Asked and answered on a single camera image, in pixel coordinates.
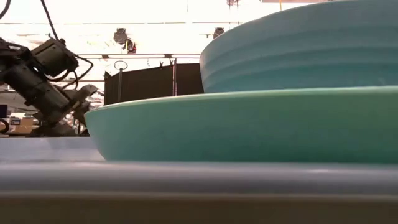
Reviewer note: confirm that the black partition screen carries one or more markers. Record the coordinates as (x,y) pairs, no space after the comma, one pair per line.
(146,84)

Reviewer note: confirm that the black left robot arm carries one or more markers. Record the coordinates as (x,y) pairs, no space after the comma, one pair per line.
(12,53)

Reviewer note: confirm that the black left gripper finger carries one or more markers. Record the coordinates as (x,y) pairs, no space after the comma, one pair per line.
(85,92)
(81,112)

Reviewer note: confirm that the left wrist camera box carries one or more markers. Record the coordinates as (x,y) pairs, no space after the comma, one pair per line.
(56,57)

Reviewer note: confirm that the teal plate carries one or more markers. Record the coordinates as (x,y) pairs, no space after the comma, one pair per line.
(233,130)

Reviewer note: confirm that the blue bowl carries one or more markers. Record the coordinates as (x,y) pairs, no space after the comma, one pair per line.
(295,56)

